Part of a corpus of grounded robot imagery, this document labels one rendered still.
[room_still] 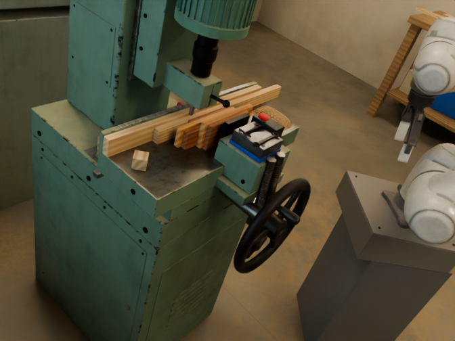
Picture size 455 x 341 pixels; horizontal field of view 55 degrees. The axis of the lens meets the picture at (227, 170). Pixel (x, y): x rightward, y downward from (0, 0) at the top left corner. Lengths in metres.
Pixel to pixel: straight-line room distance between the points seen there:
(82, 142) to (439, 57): 0.94
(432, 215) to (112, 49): 0.93
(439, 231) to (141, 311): 0.85
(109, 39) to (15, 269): 1.12
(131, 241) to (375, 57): 3.67
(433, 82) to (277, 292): 1.24
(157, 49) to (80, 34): 0.26
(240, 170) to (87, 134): 0.47
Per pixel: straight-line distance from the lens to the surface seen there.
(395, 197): 1.60
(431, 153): 1.49
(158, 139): 1.12
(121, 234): 1.22
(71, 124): 1.34
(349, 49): 4.64
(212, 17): 0.98
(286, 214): 1.00
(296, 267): 2.21
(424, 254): 1.55
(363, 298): 1.67
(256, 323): 1.94
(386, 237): 1.45
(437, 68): 1.17
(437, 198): 1.28
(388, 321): 1.82
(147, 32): 1.13
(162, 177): 1.02
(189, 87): 1.11
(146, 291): 1.26
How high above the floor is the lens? 1.55
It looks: 36 degrees down
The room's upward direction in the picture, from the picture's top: 17 degrees clockwise
